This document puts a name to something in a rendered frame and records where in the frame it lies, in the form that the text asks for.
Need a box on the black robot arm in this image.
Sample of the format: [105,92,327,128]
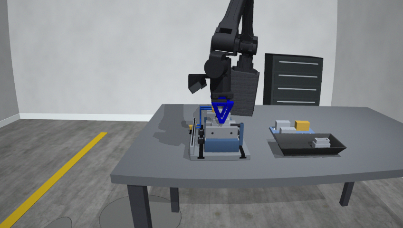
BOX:
[188,0,258,94]

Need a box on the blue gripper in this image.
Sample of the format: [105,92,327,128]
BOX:
[211,74,234,124]

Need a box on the yellow block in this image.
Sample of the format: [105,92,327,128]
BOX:
[295,121,310,131]

